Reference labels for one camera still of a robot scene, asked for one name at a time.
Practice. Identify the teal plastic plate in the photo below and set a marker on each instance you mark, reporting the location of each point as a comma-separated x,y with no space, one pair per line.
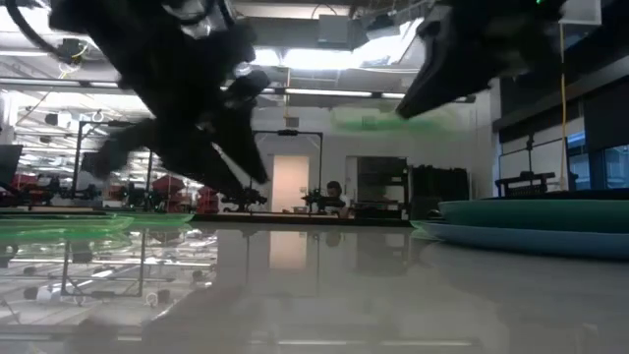
540,216

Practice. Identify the red machine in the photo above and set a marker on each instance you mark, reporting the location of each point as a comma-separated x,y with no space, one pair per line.
209,199
169,186

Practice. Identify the pale door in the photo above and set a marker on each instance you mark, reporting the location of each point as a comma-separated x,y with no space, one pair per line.
290,182

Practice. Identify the black background robot arm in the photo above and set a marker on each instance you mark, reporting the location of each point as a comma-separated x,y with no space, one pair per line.
319,200
244,199

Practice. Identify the black shelving rack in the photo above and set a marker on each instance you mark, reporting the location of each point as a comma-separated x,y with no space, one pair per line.
381,172

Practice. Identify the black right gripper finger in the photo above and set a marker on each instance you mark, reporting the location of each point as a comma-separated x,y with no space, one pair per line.
437,88

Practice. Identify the black gantry frame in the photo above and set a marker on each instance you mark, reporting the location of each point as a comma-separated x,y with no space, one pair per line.
287,132
77,162

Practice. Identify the translucent green plastic plate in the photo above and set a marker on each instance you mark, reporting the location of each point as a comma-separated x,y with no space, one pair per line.
64,223
420,228
373,122

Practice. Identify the long ceiling light bar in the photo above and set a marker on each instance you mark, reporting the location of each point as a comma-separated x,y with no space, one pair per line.
326,92

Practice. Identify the black table edge frame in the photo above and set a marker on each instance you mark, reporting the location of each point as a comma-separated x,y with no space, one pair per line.
295,219

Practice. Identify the glass window wall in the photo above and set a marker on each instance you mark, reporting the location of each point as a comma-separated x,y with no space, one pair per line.
616,167

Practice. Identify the blue plastic plate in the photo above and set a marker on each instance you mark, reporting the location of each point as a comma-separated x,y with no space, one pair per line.
516,241

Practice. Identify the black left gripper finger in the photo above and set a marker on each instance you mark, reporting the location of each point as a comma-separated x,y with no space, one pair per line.
245,147
201,169

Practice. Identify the seated person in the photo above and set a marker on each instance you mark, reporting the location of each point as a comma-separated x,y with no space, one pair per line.
335,189

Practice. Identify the black rolling stand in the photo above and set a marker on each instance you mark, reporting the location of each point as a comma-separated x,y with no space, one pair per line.
521,179

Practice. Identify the grey ceiling box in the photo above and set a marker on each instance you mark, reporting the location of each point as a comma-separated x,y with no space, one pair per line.
334,29

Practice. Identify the dark computer monitor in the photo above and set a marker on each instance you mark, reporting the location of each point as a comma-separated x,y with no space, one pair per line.
10,164

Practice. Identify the black cabinet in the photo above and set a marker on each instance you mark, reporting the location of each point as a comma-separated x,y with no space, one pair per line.
440,192

